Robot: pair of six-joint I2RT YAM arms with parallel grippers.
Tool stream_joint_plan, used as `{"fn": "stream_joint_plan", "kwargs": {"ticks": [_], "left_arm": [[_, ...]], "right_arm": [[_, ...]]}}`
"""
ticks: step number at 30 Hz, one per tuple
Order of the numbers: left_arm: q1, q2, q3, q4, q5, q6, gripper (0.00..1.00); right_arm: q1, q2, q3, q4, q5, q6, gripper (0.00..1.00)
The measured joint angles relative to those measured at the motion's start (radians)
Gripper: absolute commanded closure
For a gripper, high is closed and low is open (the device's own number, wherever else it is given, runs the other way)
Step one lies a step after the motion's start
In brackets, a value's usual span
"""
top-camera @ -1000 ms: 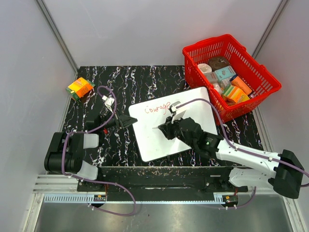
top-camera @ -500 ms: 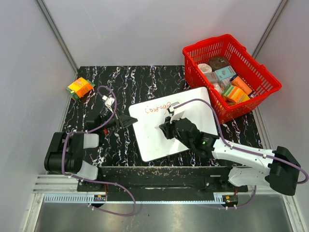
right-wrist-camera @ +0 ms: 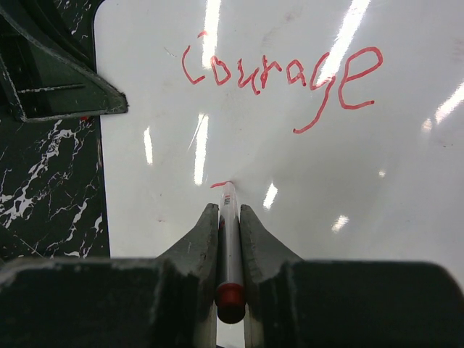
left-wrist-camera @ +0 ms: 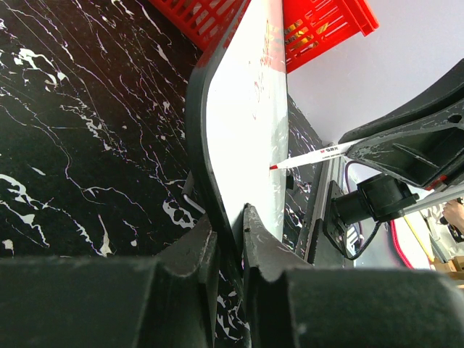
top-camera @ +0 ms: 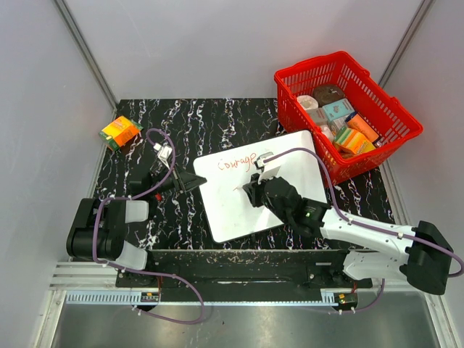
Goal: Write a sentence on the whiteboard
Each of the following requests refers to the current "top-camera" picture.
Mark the teal cardboard box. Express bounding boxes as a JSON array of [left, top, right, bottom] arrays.
[[322, 98, 355, 122]]

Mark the orange blue box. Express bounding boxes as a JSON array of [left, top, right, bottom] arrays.
[[345, 112, 381, 143]]

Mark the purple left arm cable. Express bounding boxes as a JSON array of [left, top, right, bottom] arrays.
[[92, 128, 207, 324]]

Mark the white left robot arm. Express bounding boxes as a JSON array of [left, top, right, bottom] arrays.
[[66, 167, 207, 287]]

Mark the yellow green sponge pack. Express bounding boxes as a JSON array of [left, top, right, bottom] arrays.
[[333, 127, 376, 155]]

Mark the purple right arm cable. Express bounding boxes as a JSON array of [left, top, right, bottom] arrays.
[[266, 146, 464, 315]]

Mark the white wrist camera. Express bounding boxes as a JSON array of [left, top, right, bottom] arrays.
[[154, 143, 173, 169], [254, 152, 281, 183]]

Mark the orange green snack box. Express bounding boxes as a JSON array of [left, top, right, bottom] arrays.
[[99, 116, 143, 151]]

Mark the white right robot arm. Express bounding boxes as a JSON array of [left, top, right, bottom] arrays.
[[242, 174, 454, 295]]

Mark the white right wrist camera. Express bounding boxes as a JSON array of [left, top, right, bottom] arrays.
[[254, 152, 281, 183]]

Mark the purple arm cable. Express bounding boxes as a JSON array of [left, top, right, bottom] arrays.
[[92, 128, 207, 324], [266, 146, 464, 315]]

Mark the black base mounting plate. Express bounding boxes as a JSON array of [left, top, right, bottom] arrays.
[[115, 249, 374, 294]]

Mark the red plastic shopping basket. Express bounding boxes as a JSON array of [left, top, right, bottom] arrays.
[[274, 51, 423, 184]]

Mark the white toilet paper roll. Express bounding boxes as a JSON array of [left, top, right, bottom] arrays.
[[297, 95, 319, 111]]

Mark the brown round lid jar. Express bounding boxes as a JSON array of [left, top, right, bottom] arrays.
[[312, 84, 345, 107]]

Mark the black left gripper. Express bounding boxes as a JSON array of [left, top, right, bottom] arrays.
[[148, 160, 207, 196]]

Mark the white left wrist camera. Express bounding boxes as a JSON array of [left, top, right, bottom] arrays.
[[154, 143, 173, 169]]

